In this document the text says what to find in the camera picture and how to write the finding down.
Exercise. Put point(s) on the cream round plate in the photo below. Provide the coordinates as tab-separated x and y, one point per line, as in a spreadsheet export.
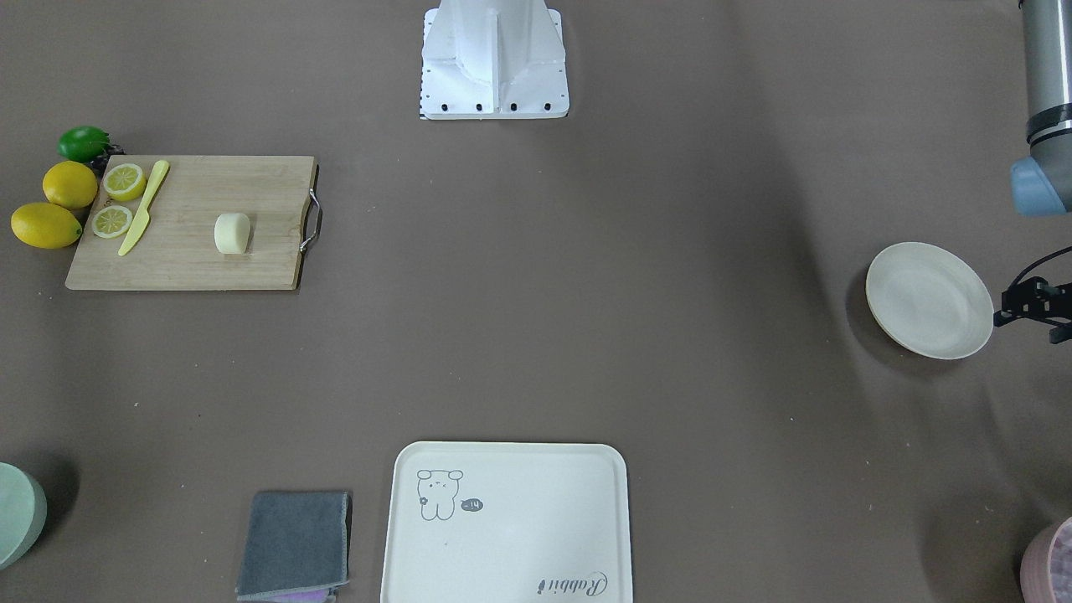
929	301

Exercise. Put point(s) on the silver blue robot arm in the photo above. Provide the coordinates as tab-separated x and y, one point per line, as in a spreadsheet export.
1041	182

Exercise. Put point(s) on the cream rabbit tray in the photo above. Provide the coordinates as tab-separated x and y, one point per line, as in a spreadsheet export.
508	522

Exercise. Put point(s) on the grey folded cloth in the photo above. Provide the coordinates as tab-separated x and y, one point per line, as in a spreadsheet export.
296	546

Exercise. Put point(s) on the bamboo cutting board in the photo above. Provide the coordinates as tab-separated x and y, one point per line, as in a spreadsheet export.
177	252

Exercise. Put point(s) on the yellow plastic knife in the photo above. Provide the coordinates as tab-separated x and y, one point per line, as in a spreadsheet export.
141	217

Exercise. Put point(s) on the lemon half near knife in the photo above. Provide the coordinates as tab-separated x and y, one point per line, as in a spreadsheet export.
125	182

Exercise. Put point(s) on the lemon half outer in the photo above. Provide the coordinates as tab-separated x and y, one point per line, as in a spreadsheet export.
112	221

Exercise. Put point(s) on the whole lemon near lime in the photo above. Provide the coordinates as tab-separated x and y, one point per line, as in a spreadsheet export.
70	185

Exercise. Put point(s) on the green lime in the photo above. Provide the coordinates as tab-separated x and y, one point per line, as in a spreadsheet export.
83	143

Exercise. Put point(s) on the whole lemon outer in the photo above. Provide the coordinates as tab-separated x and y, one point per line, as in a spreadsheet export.
45	226

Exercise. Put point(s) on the mint green bowl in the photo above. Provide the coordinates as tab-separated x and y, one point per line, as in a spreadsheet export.
23	513

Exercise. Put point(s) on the pink bowl with ice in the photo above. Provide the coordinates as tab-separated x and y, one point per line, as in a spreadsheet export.
1045	574

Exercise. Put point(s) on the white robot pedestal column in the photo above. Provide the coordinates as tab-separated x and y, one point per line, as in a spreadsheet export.
493	60

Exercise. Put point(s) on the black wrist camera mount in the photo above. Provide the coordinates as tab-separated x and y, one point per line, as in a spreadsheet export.
1036	300

